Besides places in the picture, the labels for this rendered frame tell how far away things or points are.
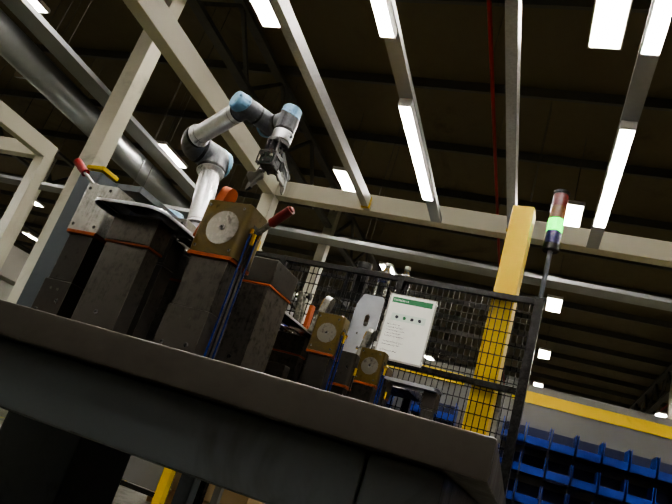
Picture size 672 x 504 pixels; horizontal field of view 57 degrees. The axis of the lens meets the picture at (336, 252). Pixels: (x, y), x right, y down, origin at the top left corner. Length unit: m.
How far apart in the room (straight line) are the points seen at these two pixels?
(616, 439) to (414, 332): 1.79
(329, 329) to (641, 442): 2.74
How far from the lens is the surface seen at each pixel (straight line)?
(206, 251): 1.24
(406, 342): 2.78
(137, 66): 10.89
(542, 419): 4.16
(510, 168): 5.27
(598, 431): 4.18
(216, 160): 2.61
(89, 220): 1.47
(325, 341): 1.80
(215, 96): 5.89
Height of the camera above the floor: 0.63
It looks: 19 degrees up
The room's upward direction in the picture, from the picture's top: 18 degrees clockwise
